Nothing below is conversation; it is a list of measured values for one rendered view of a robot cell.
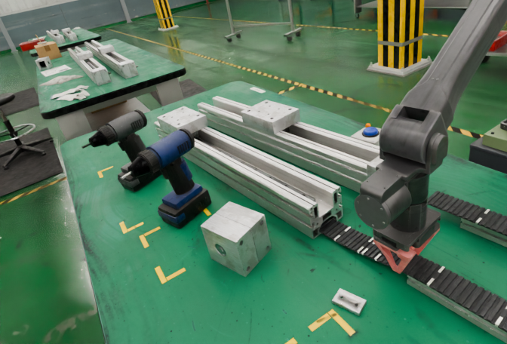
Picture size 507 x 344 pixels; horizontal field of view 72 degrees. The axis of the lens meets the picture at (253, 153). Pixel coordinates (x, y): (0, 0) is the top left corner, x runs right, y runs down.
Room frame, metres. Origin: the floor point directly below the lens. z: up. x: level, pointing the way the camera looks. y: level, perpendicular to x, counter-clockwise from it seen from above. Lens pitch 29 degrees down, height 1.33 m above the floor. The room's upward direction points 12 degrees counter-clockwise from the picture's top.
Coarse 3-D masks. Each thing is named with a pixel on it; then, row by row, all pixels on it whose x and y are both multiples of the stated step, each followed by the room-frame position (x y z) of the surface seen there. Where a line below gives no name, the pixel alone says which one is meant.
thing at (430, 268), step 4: (428, 264) 0.41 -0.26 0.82; (432, 264) 0.41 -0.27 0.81; (436, 264) 0.41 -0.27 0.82; (424, 268) 0.41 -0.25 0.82; (428, 268) 0.41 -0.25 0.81; (432, 268) 0.40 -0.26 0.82; (436, 268) 0.40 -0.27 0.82; (420, 272) 0.40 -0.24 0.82; (424, 272) 0.40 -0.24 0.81; (428, 272) 0.40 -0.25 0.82; (432, 272) 0.40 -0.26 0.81; (416, 276) 0.39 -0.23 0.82; (420, 276) 0.39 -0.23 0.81; (424, 276) 0.39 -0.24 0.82; (428, 276) 0.39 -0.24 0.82; (420, 280) 0.39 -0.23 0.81; (424, 280) 0.38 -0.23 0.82; (428, 280) 0.38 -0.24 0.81
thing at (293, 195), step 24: (216, 144) 1.01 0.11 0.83; (240, 144) 0.92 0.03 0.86; (216, 168) 0.88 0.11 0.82; (240, 168) 0.78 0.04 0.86; (264, 168) 0.81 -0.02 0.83; (288, 168) 0.73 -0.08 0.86; (240, 192) 0.79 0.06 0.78; (264, 192) 0.69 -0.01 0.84; (288, 192) 0.63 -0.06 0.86; (312, 192) 0.66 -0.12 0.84; (336, 192) 0.61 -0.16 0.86; (288, 216) 0.63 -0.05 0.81; (312, 216) 0.57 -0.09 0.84; (336, 216) 0.61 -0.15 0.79
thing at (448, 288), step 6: (450, 276) 0.38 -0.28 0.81; (456, 276) 0.38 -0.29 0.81; (444, 282) 0.37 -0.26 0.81; (450, 282) 0.37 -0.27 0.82; (456, 282) 0.37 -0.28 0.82; (444, 288) 0.36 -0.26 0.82; (450, 288) 0.36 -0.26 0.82; (456, 288) 0.36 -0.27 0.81; (444, 294) 0.35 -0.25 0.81; (450, 294) 0.35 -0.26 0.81
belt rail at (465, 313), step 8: (408, 280) 0.41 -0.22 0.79; (416, 280) 0.40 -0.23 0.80; (416, 288) 0.40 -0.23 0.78; (424, 288) 0.39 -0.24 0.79; (432, 296) 0.37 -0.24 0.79; (440, 296) 0.37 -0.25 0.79; (448, 304) 0.35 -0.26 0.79; (456, 304) 0.34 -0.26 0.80; (456, 312) 0.34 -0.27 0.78; (464, 312) 0.33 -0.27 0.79; (472, 320) 0.32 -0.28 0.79; (480, 320) 0.32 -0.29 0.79; (488, 328) 0.30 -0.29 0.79; (496, 328) 0.29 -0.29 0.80; (496, 336) 0.29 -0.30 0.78; (504, 336) 0.28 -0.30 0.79
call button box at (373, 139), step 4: (360, 132) 0.88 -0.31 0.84; (352, 136) 0.87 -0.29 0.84; (356, 136) 0.87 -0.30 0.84; (360, 136) 0.86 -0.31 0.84; (364, 136) 0.85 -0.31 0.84; (368, 136) 0.85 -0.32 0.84; (372, 136) 0.84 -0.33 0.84; (376, 136) 0.84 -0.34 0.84; (364, 140) 0.84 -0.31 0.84; (368, 140) 0.83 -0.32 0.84; (372, 140) 0.82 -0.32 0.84; (376, 140) 0.82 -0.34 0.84; (376, 144) 0.82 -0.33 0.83
